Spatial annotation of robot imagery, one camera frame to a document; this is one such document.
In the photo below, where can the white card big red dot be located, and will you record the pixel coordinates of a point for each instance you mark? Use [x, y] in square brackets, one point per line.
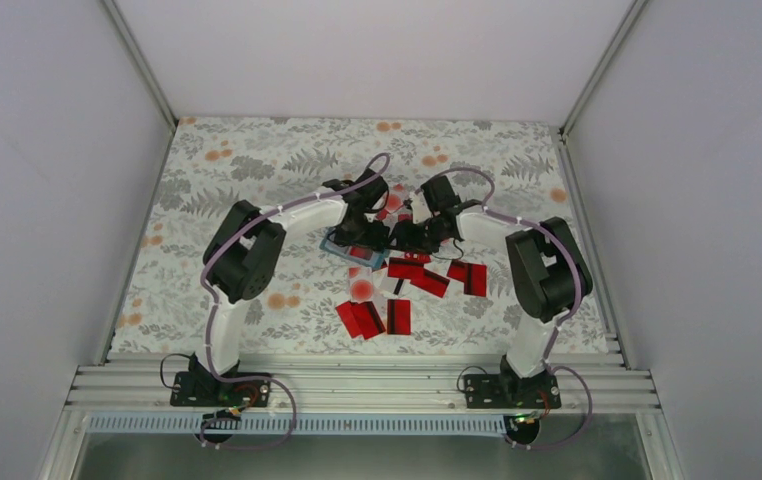
[361, 286]

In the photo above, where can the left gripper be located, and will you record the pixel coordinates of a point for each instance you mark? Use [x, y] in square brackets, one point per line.
[375, 240]

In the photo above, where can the red card front middle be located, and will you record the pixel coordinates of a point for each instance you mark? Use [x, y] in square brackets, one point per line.
[398, 317]

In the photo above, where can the aluminium rail frame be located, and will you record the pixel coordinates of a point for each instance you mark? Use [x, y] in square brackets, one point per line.
[406, 384]

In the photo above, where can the red card right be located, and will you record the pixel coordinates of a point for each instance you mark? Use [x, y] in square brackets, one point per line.
[472, 276]

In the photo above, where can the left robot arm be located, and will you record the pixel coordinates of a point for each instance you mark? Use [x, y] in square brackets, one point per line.
[242, 257]

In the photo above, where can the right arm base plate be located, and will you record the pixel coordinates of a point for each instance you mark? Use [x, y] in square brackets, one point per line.
[494, 391]

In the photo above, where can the teal leather card holder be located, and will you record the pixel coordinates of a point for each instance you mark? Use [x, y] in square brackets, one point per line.
[329, 246]

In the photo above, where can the perforated cable tray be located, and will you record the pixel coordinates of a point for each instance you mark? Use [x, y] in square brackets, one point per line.
[303, 424]

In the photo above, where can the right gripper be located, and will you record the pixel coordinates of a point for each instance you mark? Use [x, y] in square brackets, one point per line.
[405, 239]

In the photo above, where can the white card top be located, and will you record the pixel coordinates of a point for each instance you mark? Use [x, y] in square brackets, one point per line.
[394, 202]

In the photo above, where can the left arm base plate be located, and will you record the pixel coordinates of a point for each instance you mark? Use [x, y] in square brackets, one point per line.
[191, 391]

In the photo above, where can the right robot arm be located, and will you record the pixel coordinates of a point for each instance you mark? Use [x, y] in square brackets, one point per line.
[549, 275]

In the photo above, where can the red card top pile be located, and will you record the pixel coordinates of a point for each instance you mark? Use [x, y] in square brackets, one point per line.
[404, 268]

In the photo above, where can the red card centre pile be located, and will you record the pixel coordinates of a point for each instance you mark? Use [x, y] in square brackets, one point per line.
[430, 282]

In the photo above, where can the red card pile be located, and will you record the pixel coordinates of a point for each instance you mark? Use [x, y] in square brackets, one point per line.
[430, 282]
[404, 268]

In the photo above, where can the red card front left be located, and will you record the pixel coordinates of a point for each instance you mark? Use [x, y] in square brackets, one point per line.
[360, 319]

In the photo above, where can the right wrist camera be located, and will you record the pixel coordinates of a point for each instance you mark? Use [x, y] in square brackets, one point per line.
[420, 209]

